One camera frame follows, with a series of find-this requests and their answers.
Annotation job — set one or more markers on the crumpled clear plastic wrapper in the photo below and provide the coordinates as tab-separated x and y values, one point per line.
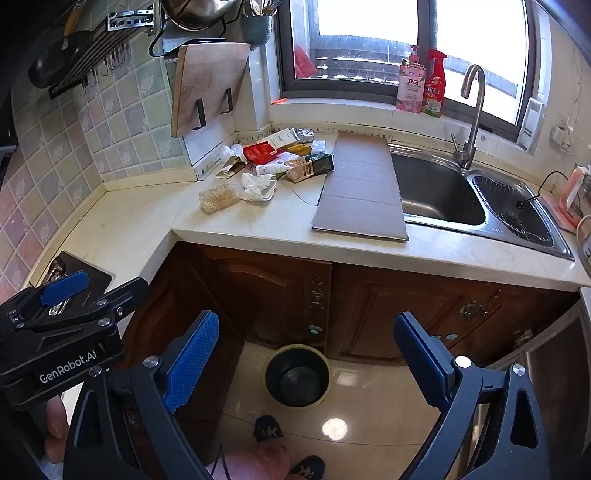
228	154

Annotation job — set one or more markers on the person's left shoe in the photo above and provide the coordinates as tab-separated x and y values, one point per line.
268	429

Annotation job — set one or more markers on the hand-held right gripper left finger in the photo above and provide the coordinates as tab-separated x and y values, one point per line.
191	360

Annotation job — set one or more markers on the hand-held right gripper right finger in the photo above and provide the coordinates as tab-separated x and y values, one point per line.
422	360

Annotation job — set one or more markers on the stainless steel pot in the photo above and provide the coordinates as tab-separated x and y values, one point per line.
198	11

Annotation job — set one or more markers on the tan snack box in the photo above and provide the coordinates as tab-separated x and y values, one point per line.
302	169

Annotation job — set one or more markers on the pink plastic holder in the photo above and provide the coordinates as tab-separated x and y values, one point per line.
570	203

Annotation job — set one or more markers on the person's shoe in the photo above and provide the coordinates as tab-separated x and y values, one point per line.
307	467
268	429

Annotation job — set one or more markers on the white wall socket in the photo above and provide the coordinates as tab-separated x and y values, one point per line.
558	136

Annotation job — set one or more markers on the brown paper scrap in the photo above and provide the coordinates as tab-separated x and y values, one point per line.
228	172

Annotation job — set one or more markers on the person's left hand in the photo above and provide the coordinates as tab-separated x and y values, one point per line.
56	422

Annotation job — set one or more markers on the pink detergent bottle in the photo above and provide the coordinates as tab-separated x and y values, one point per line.
411	85

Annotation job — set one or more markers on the silver appliance door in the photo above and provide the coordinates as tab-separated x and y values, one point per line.
558	392

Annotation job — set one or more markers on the yellow packet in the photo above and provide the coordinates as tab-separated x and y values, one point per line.
300	148

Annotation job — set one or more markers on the black gas stove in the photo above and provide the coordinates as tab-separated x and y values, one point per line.
94	270

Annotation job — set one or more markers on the teal utensil holder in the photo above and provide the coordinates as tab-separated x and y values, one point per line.
257	28

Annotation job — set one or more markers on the stainless steel double sink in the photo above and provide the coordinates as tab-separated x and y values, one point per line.
438	194

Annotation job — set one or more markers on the black hook rail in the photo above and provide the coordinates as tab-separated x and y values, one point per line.
99	57

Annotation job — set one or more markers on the white wall box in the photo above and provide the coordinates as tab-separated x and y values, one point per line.
531	124

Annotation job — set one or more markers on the black frying pan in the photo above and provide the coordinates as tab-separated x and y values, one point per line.
57	57

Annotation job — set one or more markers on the steel gooseneck faucet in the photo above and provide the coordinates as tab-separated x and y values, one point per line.
475	115

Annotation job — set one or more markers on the wooden corner cabinet door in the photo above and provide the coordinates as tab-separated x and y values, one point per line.
152	323

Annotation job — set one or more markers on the silver wall knife rack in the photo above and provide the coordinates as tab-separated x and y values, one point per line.
131	21

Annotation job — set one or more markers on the dark window frame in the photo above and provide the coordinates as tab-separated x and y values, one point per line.
286	46

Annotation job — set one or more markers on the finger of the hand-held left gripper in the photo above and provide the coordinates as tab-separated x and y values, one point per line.
122	297
64	287

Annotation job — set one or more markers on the dark green packet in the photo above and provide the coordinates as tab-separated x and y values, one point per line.
322	162

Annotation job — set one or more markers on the crumpled white plastic bag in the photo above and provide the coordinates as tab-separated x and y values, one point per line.
258	187

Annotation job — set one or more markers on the flat grey cardboard sheet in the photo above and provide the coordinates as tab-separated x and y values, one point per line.
360	189

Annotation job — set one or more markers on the crumpled silver packet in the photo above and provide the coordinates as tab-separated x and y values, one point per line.
304	134

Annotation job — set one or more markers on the bundle of chopsticks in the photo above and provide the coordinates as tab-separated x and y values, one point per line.
262	7

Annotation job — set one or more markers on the white pouch with red print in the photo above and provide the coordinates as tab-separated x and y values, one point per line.
272	167

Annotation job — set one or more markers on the wooden cutting board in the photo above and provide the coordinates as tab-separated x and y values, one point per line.
205	87

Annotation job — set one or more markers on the person's right shoe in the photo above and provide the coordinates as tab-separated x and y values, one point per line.
307	467

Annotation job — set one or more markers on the red spray bottle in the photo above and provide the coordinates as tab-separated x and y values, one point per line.
435	83

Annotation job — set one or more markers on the white carton with yellow side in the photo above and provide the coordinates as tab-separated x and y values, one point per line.
280	137

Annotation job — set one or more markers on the black bin with yellow rim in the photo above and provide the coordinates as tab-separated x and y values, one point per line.
297	381

